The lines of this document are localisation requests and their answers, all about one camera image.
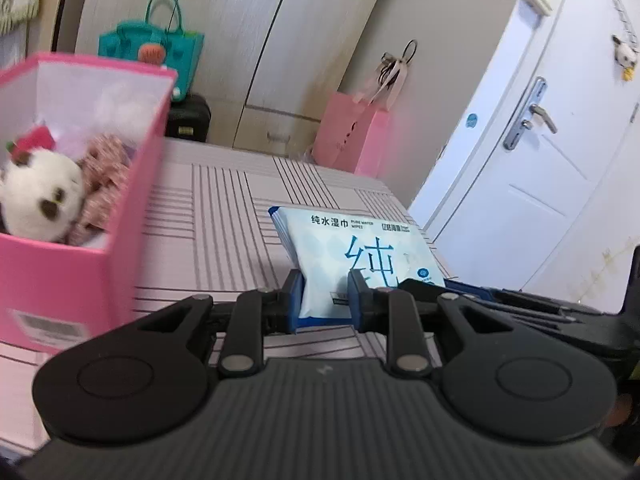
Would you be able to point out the small panda plush pendant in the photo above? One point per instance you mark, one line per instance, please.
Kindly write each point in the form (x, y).
(625, 52)

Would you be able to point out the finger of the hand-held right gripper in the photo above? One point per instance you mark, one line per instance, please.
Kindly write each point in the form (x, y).
(560, 327)
(470, 287)

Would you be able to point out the pink paper bag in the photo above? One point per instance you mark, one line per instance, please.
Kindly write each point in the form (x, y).
(350, 135)

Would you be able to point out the black wall hook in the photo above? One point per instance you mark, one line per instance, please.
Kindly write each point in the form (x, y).
(387, 67)

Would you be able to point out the white panda plush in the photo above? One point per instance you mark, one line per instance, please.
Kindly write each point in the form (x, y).
(40, 195)

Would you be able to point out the black suitcase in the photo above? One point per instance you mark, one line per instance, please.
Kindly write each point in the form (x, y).
(190, 120)

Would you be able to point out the red strawberry plush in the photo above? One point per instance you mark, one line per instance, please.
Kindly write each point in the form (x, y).
(35, 140)

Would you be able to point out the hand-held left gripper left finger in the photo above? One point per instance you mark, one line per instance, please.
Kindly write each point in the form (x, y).
(295, 300)

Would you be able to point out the beige three-door wardrobe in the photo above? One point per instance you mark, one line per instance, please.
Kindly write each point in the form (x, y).
(240, 35)

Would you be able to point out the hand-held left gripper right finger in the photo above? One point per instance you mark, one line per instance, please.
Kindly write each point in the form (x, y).
(358, 300)

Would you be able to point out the metal door hook rack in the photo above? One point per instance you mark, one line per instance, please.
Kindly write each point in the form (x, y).
(622, 12)

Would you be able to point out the blue white wet wipes pack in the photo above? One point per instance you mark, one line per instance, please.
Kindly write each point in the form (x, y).
(330, 245)

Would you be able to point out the light wood cabinet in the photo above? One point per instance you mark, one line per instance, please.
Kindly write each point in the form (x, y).
(70, 10)

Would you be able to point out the pink cardboard box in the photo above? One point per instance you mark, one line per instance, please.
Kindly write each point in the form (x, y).
(75, 280)

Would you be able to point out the pink floral fabric scrunchie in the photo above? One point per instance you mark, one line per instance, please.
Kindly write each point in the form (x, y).
(102, 170)

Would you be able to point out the blue round sticker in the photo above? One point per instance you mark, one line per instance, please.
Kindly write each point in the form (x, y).
(471, 120)

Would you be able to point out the teal felt tote bag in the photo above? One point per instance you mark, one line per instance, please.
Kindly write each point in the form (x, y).
(180, 55)

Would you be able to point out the bed with striped pink sheet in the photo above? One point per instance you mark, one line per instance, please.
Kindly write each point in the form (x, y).
(210, 220)

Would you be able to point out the white door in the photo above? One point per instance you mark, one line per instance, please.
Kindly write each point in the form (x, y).
(575, 185)

